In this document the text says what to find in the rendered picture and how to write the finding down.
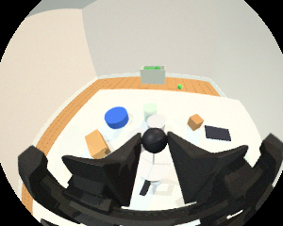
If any blue cylinder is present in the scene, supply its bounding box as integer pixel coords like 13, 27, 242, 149
104, 106, 129, 129

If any grey cylinder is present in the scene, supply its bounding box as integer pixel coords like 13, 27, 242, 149
146, 114, 165, 131
127, 128, 145, 153

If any tan rectangular block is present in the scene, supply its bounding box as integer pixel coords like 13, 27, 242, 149
85, 129, 111, 159

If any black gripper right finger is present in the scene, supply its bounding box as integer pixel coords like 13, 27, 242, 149
167, 132, 250, 204

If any tan square block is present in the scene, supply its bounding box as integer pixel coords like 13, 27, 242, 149
187, 113, 204, 132

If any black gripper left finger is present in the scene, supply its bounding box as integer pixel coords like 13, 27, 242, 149
61, 132, 142, 207

